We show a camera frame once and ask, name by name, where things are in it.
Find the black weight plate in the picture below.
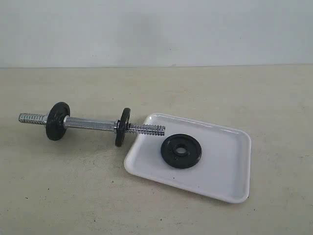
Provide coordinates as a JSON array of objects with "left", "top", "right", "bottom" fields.
[
  {"left": 115, "top": 108, "right": 131, "bottom": 147},
  {"left": 160, "top": 134, "right": 202, "bottom": 169},
  {"left": 45, "top": 102, "right": 70, "bottom": 141}
]

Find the chrome threaded dumbbell bar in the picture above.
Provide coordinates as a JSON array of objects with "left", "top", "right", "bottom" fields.
[{"left": 18, "top": 113, "right": 165, "bottom": 136}]

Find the white rectangular tray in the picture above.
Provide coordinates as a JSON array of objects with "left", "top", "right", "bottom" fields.
[{"left": 124, "top": 113, "right": 251, "bottom": 203}]

